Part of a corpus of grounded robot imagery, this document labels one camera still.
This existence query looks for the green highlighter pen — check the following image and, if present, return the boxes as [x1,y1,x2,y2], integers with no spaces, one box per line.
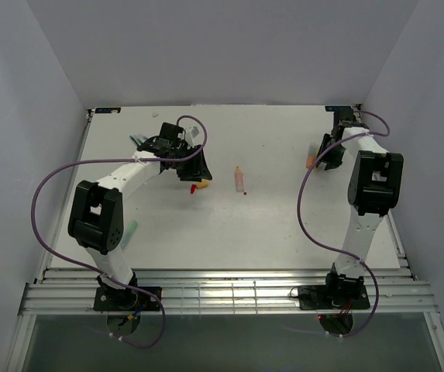
[121,219,138,249]

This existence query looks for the blue pens cluster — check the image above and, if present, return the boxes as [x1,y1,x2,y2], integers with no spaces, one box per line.
[129,134,148,146]

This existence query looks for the left blue corner label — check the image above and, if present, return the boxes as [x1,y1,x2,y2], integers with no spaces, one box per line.
[94,107,122,115]

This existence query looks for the aluminium rail frame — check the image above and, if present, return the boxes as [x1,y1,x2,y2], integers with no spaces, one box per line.
[8,105,444,371]

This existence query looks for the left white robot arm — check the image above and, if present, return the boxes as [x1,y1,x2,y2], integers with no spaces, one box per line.
[67,135,212,310]

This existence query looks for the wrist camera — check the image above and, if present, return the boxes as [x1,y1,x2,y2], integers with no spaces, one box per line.
[159,122,184,146]
[333,106,356,126]

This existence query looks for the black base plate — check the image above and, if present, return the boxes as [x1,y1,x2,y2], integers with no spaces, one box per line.
[289,284,370,310]
[92,288,160,312]

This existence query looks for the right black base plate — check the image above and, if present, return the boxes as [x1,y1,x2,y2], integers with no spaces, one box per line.
[289,284,370,310]

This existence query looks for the blue corner label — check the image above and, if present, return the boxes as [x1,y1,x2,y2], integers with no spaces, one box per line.
[325,105,353,112]
[94,107,122,115]

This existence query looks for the orange highlighter pen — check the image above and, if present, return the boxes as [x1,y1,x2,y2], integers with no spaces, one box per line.
[306,143,318,169]

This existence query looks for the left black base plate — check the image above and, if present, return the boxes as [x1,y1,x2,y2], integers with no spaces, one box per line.
[92,288,160,312]

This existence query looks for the pink pencil-shaped pen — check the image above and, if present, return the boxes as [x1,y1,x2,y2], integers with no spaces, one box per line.
[234,167,245,192]

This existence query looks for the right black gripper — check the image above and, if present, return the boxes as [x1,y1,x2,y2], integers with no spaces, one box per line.
[315,133,346,171]

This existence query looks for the yellow-orange pen cap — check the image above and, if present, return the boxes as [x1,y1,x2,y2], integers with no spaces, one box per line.
[199,180,210,188]

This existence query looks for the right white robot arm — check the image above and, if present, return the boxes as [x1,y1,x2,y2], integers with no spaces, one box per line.
[318,120,404,308]

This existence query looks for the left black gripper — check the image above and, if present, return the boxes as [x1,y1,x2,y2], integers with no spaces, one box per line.
[171,145,212,183]

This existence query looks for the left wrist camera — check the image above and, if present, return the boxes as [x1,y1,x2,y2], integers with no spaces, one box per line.
[159,122,184,146]

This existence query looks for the right blue corner label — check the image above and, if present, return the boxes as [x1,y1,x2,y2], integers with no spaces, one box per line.
[325,105,353,112]

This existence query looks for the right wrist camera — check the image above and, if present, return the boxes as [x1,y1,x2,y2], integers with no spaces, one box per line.
[333,106,356,126]

